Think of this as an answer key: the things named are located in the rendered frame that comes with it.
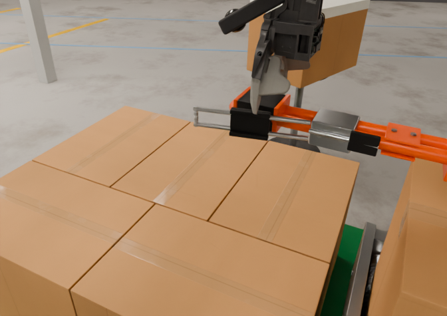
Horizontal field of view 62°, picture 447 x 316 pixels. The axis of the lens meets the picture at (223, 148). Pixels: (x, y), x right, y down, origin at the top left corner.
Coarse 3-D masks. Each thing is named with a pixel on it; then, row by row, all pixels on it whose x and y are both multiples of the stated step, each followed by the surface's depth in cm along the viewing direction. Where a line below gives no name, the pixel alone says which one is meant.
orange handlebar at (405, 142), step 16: (288, 112) 67; (304, 112) 66; (304, 128) 63; (368, 128) 62; (384, 128) 61; (400, 128) 60; (416, 128) 60; (384, 144) 58; (400, 144) 57; (416, 144) 56; (432, 144) 59; (432, 160) 56
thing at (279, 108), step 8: (248, 88) 71; (240, 96) 67; (248, 96) 67; (264, 96) 68; (272, 96) 68; (280, 96) 68; (288, 96) 68; (240, 104) 66; (248, 104) 65; (264, 104) 65; (272, 104) 65; (280, 104) 65; (288, 104) 69; (272, 112) 64; (280, 112) 65; (272, 128) 66
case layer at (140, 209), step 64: (128, 128) 174; (192, 128) 176; (0, 192) 131; (64, 192) 132; (128, 192) 133; (192, 192) 134; (256, 192) 135; (320, 192) 136; (0, 256) 107; (64, 256) 107; (128, 256) 108; (192, 256) 108; (256, 256) 109; (320, 256) 109
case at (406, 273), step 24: (432, 168) 77; (408, 192) 72; (432, 192) 70; (408, 216) 64; (432, 216) 64; (408, 240) 59; (432, 240) 59; (384, 264) 79; (408, 264) 55; (432, 264) 55; (384, 288) 69; (408, 288) 51; (432, 288) 51; (384, 312) 60; (408, 312) 52; (432, 312) 50
